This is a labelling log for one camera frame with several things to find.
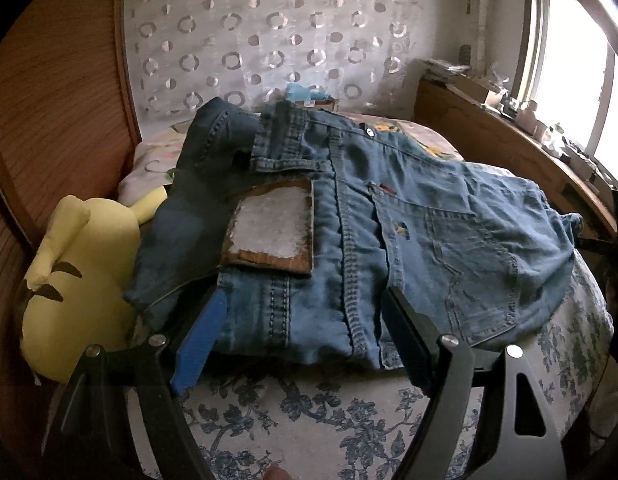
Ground window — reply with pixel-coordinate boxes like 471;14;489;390
514;0;618;161

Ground blue denim pants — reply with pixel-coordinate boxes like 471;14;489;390
123;96;584;372

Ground light blue soft item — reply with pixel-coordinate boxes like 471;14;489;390
286;84;330;103

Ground yellow plush toy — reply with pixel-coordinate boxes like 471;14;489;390
20;185;170;386

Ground white wall pipe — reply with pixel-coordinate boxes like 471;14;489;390
476;0;491;76

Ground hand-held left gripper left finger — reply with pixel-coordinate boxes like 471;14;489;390
41;287;230;480

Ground pile of small shelf items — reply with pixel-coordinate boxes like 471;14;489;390
421;57;618;196

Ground blue floral white blanket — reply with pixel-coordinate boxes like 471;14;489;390
129;250;615;480

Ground wooden bedside shelf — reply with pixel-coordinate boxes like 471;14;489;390
414;75;618;241

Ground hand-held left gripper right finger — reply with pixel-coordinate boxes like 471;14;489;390
381;285;572;480

